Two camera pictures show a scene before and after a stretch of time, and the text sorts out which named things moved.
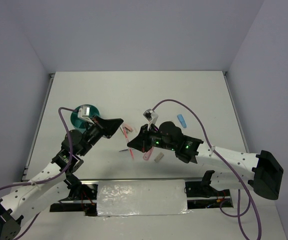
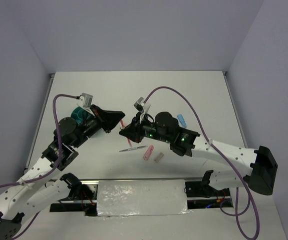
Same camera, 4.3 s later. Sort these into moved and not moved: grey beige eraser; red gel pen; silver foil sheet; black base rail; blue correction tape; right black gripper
Moved: right black gripper; red gel pen
Not moved: silver foil sheet; blue correction tape; black base rail; grey beige eraser
